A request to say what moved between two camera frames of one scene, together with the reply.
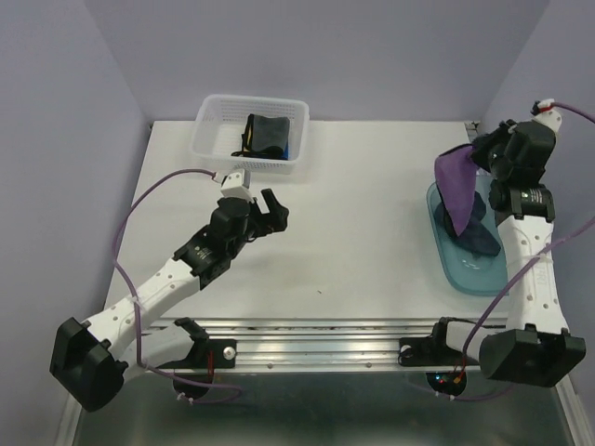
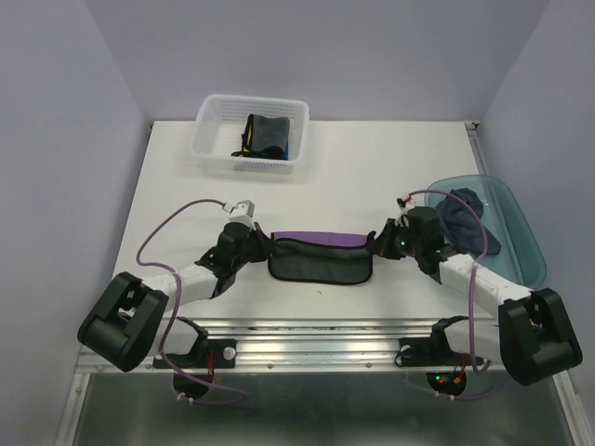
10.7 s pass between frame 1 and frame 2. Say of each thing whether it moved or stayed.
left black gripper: moved
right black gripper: moved
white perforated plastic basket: stayed
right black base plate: stayed
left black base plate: stayed
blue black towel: stayed
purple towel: moved
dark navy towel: stayed
